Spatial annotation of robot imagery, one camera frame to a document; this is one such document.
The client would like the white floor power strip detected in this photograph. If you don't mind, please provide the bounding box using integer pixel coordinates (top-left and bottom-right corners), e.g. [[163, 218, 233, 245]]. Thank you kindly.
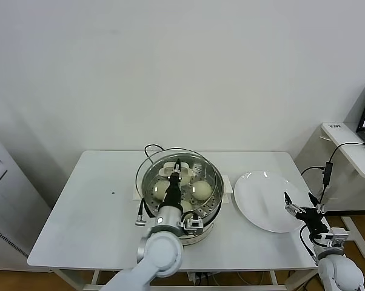
[[187, 272, 216, 287]]

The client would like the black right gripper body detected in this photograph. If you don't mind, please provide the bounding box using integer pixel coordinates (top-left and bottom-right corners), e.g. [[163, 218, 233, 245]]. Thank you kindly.
[[297, 206, 329, 235]]

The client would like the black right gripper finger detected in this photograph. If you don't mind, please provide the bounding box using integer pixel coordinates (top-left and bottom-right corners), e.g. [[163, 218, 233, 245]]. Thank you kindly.
[[308, 192, 326, 214], [284, 191, 301, 217]]

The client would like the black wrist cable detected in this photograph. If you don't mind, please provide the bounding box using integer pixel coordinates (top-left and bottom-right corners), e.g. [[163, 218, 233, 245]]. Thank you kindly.
[[299, 226, 320, 264], [135, 198, 150, 227]]

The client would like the white electric cooker base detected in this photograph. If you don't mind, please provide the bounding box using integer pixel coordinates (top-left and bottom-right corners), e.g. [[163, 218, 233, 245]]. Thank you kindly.
[[132, 174, 234, 246]]

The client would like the black cooker power cord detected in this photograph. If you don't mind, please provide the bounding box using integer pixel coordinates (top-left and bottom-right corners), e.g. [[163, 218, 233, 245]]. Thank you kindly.
[[144, 144, 166, 161]]

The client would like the large white round plate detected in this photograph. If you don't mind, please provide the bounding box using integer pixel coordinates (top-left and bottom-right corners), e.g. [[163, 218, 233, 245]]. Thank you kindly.
[[233, 170, 307, 233]]

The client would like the white table frame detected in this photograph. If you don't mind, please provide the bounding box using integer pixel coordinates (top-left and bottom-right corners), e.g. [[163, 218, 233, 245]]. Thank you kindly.
[[50, 268, 320, 291]]

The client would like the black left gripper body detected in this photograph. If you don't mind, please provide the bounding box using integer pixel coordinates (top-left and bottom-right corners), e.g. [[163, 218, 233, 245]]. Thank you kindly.
[[162, 178, 185, 208]]

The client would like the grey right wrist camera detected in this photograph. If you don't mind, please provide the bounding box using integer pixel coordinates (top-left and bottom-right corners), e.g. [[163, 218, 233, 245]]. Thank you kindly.
[[317, 229, 350, 251]]

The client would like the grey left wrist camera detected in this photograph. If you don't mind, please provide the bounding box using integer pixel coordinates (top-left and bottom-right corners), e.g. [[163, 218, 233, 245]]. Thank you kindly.
[[181, 213, 203, 237]]

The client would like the white side desk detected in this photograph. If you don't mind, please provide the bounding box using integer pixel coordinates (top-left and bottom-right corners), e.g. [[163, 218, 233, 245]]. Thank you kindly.
[[294, 122, 365, 260]]

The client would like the round glass pot lid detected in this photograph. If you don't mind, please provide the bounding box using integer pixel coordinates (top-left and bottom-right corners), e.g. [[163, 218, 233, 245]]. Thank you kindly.
[[136, 147, 223, 210]]

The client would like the black power adapter with cable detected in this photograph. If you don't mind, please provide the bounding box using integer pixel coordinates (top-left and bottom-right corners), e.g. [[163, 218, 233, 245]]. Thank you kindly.
[[300, 142, 365, 207]]

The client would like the white metal cabinet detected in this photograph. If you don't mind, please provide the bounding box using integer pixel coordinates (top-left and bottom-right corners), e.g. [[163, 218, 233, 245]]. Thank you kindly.
[[0, 130, 53, 269]]

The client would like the perforated steel steamer basket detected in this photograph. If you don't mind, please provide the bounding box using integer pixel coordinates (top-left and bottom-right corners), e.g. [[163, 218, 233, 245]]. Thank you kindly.
[[141, 154, 225, 227]]

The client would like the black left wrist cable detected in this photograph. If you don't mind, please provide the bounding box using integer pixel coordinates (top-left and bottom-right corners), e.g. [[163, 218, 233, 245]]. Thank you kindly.
[[135, 198, 150, 227]]

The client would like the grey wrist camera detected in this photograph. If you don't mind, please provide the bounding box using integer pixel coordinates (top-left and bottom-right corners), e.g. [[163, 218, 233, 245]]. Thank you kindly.
[[317, 229, 350, 251], [181, 213, 203, 237]]

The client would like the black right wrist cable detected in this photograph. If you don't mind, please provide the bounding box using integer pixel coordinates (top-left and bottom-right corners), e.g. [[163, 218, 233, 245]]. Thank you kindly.
[[299, 226, 320, 264]]

